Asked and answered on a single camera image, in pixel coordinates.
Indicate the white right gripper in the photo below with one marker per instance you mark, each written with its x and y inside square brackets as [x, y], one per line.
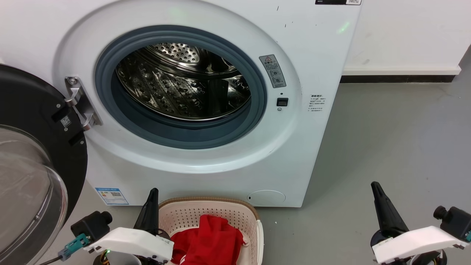
[415, 241]

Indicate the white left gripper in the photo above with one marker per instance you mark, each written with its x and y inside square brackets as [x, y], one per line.
[128, 241]

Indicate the red garment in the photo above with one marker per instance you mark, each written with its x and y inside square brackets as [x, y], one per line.
[209, 243]

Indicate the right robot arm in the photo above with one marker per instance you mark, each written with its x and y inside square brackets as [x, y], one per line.
[427, 259]

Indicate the beige perforated laundry basket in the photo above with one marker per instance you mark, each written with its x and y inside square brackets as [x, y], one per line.
[184, 215]

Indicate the stainless steel washing machine drum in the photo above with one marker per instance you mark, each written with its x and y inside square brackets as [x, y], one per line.
[176, 88]

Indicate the black glass washer door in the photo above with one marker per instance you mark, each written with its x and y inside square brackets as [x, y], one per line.
[33, 110]

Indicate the blue energy label sticker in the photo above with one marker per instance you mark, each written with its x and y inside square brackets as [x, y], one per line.
[111, 196]

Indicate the grey rubber door gasket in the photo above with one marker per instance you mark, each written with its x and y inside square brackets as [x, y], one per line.
[176, 134]

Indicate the round white filter cover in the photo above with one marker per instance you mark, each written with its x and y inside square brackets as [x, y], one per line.
[266, 198]

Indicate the small white QR sticker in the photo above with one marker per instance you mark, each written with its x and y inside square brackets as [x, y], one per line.
[66, 121]

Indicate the metal door hinge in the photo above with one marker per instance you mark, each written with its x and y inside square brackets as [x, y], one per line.
[82, 106]

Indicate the small text instruction sticker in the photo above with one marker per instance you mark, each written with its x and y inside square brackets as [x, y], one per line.
[316, 105]

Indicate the black baseboard strip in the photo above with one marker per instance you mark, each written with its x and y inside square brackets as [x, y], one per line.
[397, 78]

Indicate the black door latch socket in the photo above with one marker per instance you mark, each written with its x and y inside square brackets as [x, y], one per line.
[282, 102]

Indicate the white front-load washing machine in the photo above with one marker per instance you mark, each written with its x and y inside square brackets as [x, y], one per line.
[312, 55]

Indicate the grey warning triangle sticker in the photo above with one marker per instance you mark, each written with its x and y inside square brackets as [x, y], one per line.
[272, 71]

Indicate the black label with QR code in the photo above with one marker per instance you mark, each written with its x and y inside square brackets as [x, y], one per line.
[336, 2]

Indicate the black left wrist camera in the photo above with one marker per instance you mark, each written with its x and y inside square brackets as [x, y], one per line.
[92, 224]

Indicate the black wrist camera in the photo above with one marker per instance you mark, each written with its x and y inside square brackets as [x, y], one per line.
[92, 224]
[454, 221]

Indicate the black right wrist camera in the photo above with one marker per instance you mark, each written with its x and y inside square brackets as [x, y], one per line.
[454, 221]

